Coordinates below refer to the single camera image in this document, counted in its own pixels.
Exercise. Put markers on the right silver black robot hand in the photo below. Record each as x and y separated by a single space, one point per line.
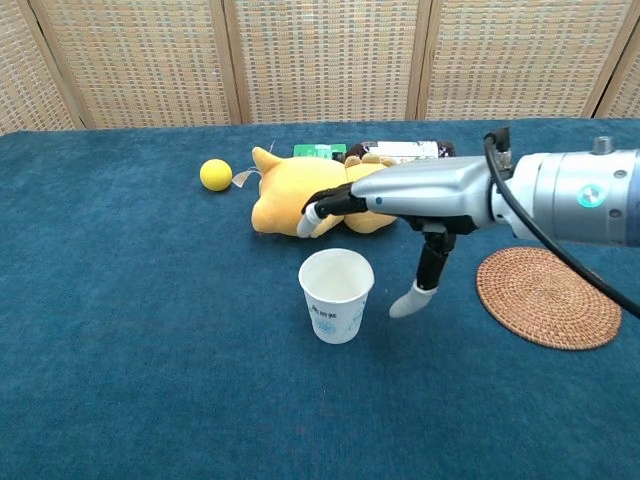
430 185

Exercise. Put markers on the white paper cup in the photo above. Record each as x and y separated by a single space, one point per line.
336 300

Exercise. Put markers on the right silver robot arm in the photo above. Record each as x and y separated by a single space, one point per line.
575 195

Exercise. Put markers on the round woven rattan coaster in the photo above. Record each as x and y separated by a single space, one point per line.
550 300

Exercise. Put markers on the dark tea bottle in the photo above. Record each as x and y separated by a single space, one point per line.
405 149

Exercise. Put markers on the green foil packet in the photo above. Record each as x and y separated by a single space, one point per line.
315 150

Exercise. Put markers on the yellow plush toy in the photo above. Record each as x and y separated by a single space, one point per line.
285 200

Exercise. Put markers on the woven bamboo screen panel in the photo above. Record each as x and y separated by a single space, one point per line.
140 60
325 60
625 85
520 55
25 65

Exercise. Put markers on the yellow foam ball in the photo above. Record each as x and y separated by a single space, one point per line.
216 175

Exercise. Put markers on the blue carpet table cover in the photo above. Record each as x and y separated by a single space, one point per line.
150 350

